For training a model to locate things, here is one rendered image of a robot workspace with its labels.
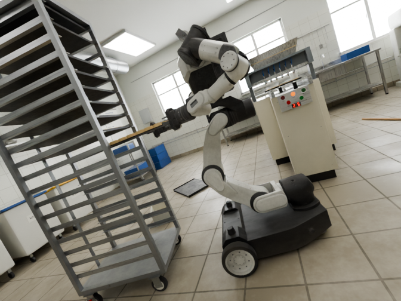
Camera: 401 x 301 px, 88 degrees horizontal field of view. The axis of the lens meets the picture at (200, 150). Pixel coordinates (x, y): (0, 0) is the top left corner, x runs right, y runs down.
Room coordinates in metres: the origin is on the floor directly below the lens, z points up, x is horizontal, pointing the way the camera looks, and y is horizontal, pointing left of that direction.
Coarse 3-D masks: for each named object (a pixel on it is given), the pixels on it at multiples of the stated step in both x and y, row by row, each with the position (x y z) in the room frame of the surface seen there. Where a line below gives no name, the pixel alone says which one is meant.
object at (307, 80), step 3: (309, 75) 1.61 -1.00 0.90; (303, 78) 1.78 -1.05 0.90; (306, 78) 1.67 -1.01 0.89; (309, 78) 1.62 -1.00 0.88; (297, 81) 2.13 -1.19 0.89; (300, 81) 1.97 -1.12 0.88; (303, 81) 1.83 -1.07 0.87; (306, 81) 1.71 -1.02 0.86; (309, 81) 1.62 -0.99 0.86; (312, 81) 1.62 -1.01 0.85; (288, 84) 2.94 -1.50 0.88; (291, 84) 2.64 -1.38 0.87; (297, 84) 2.19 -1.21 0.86; (300, 84) 2.02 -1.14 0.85; (303, 84) 1.87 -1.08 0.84; (285, 87) 3.46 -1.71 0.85
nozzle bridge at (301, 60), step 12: (276, 60) 2.34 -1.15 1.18; (288, 60) 2.37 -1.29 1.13; (300, 60) 2.33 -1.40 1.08; (312, 60) 2.22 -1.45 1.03; (252, 72) 2.44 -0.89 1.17; (264, 72) 2.47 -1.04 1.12; (276, 72) 2.43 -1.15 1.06; (312, 72) 2.32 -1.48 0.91; (252, 84) 2.48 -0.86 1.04; (252, 96) 2.57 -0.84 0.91
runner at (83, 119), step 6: (78, 120) 1.20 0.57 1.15; (84, 120) 1.19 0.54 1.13; (66, 126) 1.21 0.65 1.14; (72, 126) 1.21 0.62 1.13; (48, 132) 1.23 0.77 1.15; (54, 132) 1.22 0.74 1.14; (60, 132) 1.22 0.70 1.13; (36, 138) 1.24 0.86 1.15; (42, 138) 1.24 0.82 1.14; (48, 138) 1.25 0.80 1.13; (24, 144) 1.26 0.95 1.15; (30, 144) 1.25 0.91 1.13; (12, 150) 1.28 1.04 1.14; (18, 150) 1.27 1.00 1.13
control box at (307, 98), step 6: (294, 90) 1.67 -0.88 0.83; (300, 90) 1.65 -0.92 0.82; (306, 90) 1.64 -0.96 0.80; (288, 96) 1.69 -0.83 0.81; (294, 96) 1.67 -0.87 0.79; (306, 96) 1.64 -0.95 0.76; (282, 102) 1.71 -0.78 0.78; (294, 102) 1.67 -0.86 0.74; (300, 102) 1.66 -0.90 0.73; (306, 102) 1.65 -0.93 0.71; (282, 108) 1.71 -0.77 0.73; (288, 108) 1.70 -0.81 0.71
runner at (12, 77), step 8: (48, 56) 1.20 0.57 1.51; (56, 56) 1.19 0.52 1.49; (32, 64) 1.21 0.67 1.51; (40, 64) 1.21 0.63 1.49; (16, 72) 1.23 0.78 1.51; (24, 72) 1.22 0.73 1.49; (32, 72) 1.25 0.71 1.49; (0, 80) 1.25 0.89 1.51; (8, 80) 1.24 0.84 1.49; (16, 80) 1.26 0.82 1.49; (0, 88) 1.28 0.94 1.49
